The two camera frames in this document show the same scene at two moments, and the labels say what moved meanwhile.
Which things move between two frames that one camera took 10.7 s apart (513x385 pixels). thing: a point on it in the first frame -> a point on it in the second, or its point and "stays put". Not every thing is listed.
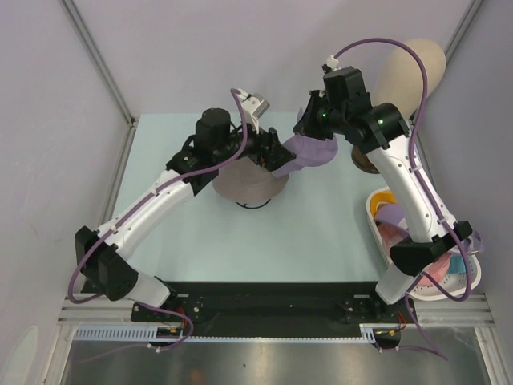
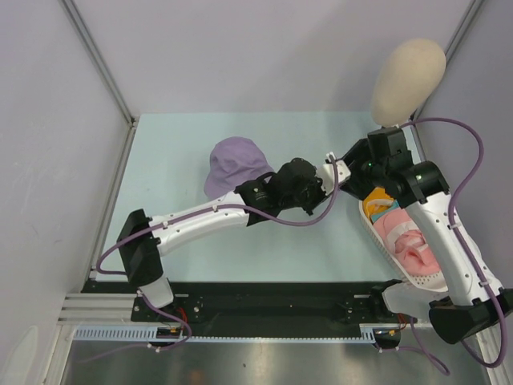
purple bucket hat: [309, 151] -> [234, 161]
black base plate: [266, 305] stays put
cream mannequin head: [400, 80] stays put
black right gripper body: [329, 120] -> [365, 173]
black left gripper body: [254, 148] -> [312, 195]
